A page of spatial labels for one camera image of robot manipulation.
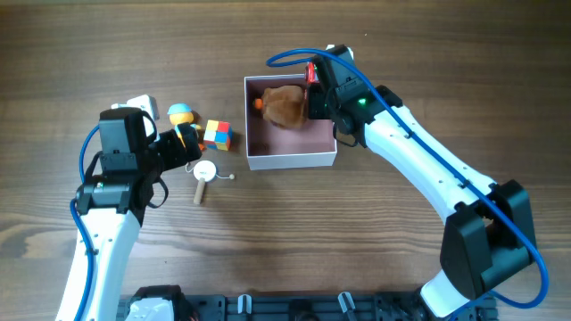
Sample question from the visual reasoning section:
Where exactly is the red toy truck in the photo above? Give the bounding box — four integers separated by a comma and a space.
305, 62, 319, 85

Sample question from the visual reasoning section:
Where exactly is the yellow duck toy blue hat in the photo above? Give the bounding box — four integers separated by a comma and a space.
168, 103, 206, 152

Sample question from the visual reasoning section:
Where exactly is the colourful puzzle cube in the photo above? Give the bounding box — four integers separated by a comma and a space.
203, 119, 233, 151

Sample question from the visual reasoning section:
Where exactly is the brown plush toy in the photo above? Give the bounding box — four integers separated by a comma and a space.
253, 85, 308, 129

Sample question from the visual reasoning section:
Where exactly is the white cardboard box pink inside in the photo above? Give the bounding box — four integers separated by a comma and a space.
244, 74, 337, 170

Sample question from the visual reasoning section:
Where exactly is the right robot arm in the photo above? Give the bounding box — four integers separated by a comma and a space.
306, 45, 550, 319

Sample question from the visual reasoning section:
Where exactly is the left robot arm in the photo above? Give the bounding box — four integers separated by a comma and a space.
56, 107, 202, 320

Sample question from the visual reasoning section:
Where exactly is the white wooden rattle drum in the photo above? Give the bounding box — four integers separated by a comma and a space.
185, 160, 236, 205

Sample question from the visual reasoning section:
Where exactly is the left blue cable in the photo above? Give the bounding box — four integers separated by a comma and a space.
69, 124, 102, 321

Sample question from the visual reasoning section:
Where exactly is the blue cable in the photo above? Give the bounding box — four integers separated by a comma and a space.
265, 47, 550, 321
69, 124, 102, 321

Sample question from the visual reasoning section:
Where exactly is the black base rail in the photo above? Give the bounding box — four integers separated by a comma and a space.
118, 284, 499, 321

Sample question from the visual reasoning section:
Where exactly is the right blue cable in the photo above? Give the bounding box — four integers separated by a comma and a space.
265, 47, 550, 321

